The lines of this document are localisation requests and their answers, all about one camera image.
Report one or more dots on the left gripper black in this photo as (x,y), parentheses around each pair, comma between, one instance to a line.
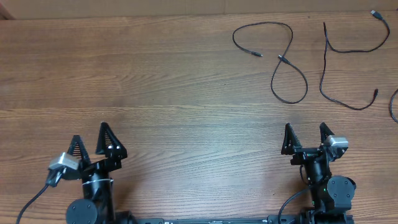
(111,162)

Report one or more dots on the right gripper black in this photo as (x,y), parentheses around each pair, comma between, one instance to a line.
(291,146)

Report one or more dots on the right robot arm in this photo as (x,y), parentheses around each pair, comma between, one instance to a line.
(331,194)

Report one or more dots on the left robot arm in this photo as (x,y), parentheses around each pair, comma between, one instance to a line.
(96,206)

